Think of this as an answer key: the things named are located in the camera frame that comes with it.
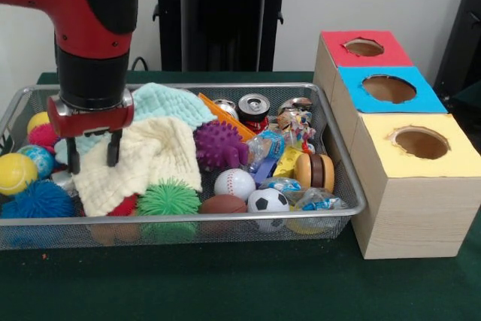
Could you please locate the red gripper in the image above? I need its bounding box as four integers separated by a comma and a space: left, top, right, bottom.
47, 89, 135, 176

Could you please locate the cream knitted cloth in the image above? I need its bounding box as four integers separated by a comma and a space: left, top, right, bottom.
73, 116, 204, 217

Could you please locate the metal mesh bin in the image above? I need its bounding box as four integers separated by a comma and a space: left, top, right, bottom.
0, 82, 368, 251

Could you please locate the wooden box with three holes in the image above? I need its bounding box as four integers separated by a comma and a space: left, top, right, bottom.
312, 29, 481, 261

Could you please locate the blue spiky rubber ball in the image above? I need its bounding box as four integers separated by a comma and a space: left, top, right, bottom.
0, 180, 76, 220

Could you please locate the yellow tennis ball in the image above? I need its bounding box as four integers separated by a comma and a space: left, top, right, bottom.
0, 152, 38, 197

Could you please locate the green spiky rubber ball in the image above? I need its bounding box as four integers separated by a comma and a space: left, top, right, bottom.
135, 177, 202, 241

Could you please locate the mint knitted cloth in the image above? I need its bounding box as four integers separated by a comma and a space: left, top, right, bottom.
54, 82, 219, 166

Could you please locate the purple spiky monster toy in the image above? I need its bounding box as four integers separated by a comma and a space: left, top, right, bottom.
193, 120, 250, 171

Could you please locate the brown toy football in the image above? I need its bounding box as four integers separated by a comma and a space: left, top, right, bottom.
198, 193, 249, 238

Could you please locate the white toy baseball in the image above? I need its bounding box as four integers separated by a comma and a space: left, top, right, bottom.
213, 168, 257, 201

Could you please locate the small soccer ball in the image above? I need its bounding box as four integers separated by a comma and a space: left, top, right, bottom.
247, 187, 291, 232

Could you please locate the wooden toy burger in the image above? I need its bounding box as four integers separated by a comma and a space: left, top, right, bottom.
293, 153, 335, 193

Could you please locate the dark green side table cloth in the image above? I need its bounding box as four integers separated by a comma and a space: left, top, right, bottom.
449, 80, 481, 111

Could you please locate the black chair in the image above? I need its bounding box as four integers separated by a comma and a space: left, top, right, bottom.
431, 0, 481, 91

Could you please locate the black cable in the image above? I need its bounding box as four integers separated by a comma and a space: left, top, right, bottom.
129, 56, 152, 71

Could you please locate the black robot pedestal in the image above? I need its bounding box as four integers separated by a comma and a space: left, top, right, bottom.
137, 0, 304, 72

